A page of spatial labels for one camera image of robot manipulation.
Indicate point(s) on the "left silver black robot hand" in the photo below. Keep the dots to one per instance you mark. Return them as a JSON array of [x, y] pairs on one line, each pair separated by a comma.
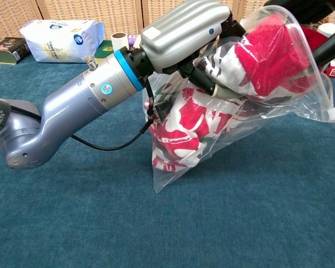
[[181, 36]]

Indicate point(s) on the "red white patterned garment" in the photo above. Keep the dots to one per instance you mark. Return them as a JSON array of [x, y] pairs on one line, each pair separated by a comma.
[[268, 56]]

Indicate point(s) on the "green yellow sponge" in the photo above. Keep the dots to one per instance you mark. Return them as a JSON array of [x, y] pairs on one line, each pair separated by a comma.
[[104, 51]]

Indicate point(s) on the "purple cardboard box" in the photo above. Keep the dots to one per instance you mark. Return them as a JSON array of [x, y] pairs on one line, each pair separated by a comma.
[[134, 42]]

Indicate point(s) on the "black luncheon meat tin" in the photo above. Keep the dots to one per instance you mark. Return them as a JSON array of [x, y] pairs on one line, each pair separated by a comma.
[[8, 51]]

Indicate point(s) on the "white paper roll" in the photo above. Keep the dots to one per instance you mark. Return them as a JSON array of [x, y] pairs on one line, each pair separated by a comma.
[[120, 40]]

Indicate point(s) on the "white blue tissue pack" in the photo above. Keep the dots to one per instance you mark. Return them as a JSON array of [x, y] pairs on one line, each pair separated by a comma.
[[61, 39]]

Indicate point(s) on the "clear plastic zip bag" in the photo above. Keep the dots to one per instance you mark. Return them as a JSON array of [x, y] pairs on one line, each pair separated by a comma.
[[268, 117]]

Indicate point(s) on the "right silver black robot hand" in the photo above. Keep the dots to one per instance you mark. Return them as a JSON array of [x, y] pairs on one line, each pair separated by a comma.
[[310, 9]]

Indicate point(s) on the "woven rattan folding screen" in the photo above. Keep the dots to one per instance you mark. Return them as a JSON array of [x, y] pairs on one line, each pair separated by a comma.
[[106, 11]]

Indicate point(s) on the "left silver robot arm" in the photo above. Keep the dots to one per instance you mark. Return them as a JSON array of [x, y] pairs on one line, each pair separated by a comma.
[[72, 106]]

